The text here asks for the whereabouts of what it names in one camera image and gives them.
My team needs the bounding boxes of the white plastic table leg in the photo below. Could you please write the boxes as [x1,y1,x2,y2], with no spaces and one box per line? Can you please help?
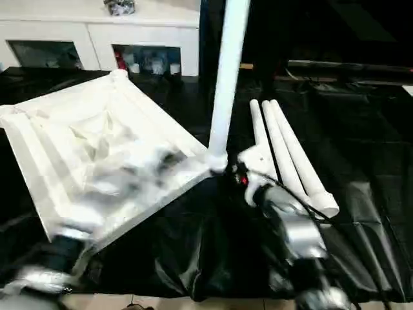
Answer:
[207,0,252,177]
[248,99,276,153]
[270,99,340,218]
[261,99,323,211]

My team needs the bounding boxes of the white plastic table top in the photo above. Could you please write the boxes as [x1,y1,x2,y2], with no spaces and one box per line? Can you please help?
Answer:
[0,70,227,256]

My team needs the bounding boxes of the black table mat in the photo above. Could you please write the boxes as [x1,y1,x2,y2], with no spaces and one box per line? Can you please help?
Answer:
[0,66,413,304]

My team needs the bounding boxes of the black rod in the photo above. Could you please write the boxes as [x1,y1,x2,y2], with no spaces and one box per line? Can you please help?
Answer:
[287,59,413,74]

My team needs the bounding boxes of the white glass-door cabinet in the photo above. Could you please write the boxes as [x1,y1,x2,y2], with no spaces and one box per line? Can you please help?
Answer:
[0,6,201,78]

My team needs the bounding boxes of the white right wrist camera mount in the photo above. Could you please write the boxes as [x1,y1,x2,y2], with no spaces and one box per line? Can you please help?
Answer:
[237,144,276,207]

